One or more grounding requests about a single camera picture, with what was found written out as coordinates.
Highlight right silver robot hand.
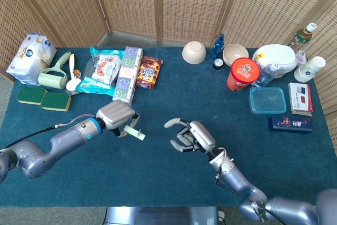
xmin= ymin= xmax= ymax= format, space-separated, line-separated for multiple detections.
xmin=164 ymin=118 xmax=216 ymax=154

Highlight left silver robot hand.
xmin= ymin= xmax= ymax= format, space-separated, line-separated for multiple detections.
xmin=95 ymin=100 xmax=140 ymax=138

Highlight small pale green stick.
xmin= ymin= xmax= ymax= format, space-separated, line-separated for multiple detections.
xmin=123 ymin=125 xmax=146 ymax=141

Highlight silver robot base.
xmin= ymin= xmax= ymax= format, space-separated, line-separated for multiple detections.
xmin=104 ymin=206 xmax=224 ymax=225

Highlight pastel tissue pack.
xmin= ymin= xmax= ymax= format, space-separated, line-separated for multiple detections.
xmin=112 ymin=46 xmax=144 ymax=106

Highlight blue carpet table mat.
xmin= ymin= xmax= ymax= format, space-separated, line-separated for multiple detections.
xmin=0 ymin=47 xmax=337 ymax=208

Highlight teal clear snack bag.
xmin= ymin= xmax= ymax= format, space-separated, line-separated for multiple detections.
xmin=75 ymin=46 xmax=126 ymax=97

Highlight white spoon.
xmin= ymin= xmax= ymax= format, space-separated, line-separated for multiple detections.
xmin=65 ymin=53 xmax=82 ymax=91

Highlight brown cookie pack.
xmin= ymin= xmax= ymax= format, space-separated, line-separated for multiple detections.
xmin=135 ymin=56 xmax=164 ymax=90

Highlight green yellow sponge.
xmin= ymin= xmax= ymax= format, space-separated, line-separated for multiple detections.
xmin=16 ymin=85 xmax=49 ymax=105
xmin=41 ymin=91 xmax=72 ymax=112

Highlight pale green lint roller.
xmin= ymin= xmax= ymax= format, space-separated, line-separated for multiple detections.
xmin=37 ymin=51 xmax=72 ymax=90

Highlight clear container blue lid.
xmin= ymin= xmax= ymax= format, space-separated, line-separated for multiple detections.
xmin=249 ymin=86 xmax=288 ymax=115

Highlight red lidded can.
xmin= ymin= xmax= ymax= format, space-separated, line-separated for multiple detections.
xmin=226 ymin=57 xmax=261 ymax=92

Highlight beige bowl upside down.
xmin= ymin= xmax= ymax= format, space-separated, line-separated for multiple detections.
xmin=182 ymin=41 xmax=207 ymax=65

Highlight clear water bottle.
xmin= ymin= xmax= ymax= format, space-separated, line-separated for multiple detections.
xmin=251 ymin=63 xmax=280 ymax=88

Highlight beige upright bowl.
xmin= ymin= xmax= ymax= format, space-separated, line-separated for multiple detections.
xmin=222 ymin=43 xmax=249 ymax=67

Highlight dark blue patterned box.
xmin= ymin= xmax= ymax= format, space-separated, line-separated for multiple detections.
xmin=268 ymin=115 xmax=314 ymax=133

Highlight blue spray bottle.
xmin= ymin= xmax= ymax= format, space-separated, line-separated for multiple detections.
xmin=210 ymin=33 xmax=225 ymax=60

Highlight white food bag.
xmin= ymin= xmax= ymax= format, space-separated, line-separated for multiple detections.
xmin=5 ymin=33 xmax=57 ymax=86

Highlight white red card box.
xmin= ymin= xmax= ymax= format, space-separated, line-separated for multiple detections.
xmin=288 ymin=82 xmax=314 ymax=117

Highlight white plastic jug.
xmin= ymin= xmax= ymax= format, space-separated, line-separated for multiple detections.
xmin=252 ymin=44 xmax=298 ymax=79

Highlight small purple pack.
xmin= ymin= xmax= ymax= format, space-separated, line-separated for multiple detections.
xmin=295 ymin=50 xmax=308 ymax=68

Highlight stacked paper cups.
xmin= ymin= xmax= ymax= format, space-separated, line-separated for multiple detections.
xmin=293 ymin=56 xmax=326 ymax=83

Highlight woven wooden folding screen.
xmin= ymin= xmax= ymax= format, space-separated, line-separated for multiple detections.
xmin=0 ymin=0 xmax=337 ymax=116

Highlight green tea bottle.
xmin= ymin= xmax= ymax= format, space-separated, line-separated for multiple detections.
xmin=288 ymin=22 xmax=318 ymax=52

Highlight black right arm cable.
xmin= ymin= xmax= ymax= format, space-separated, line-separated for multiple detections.
xmin=214 ymin=151 xmax=289 ymax=225

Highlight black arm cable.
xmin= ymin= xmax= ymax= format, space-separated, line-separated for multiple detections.
xmin=0 ymin=114 xmax=96 ymax=152
xmin=214 ymin=151 xmax=289 ymax=225

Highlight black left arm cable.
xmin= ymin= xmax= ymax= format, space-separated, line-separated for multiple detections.
xmin=0 ymin=114 xmax=96 ymax=152

